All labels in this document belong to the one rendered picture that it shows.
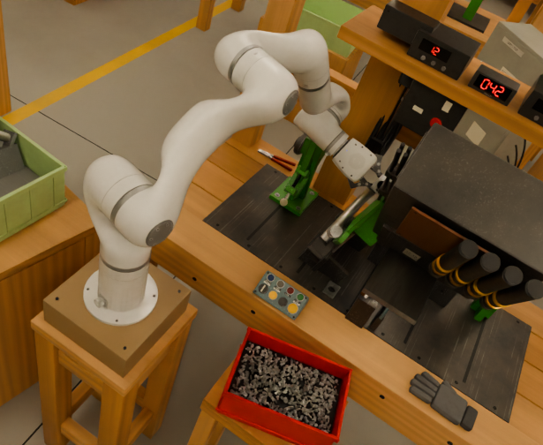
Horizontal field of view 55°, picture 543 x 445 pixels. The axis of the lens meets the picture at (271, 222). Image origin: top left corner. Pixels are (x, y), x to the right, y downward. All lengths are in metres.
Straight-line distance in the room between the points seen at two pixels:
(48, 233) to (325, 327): 0.91
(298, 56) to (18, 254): 1.03
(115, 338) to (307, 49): 0.84
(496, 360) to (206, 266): 0.96
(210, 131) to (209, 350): 1.54
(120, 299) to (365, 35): 0.98
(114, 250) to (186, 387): 1.27
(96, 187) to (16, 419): 1.36
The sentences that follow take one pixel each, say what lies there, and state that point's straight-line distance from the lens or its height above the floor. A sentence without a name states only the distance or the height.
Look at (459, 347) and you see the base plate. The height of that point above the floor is 0.90.
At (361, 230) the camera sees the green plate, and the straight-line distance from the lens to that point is 1.57.
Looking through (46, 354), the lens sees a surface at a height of 0.72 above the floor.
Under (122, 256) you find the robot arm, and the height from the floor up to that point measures 1.18.
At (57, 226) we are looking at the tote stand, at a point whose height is 0.79.
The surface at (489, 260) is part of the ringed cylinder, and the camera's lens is 1.12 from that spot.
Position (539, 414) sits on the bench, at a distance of 1.87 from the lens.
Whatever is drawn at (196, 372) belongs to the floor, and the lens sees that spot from 2.45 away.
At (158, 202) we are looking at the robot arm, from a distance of 1.09.
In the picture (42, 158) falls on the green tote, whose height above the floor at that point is 0.93.
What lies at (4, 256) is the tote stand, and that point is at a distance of 1.75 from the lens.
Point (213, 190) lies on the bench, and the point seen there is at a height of 0.88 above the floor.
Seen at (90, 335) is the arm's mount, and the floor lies 0.94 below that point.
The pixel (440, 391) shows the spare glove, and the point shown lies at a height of 0.92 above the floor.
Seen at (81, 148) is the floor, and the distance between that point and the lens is 3.32.
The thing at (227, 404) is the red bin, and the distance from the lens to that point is 1.44.
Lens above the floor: 2.15
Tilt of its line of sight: 44 degrees down
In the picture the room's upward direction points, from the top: 22 degrees clockwise
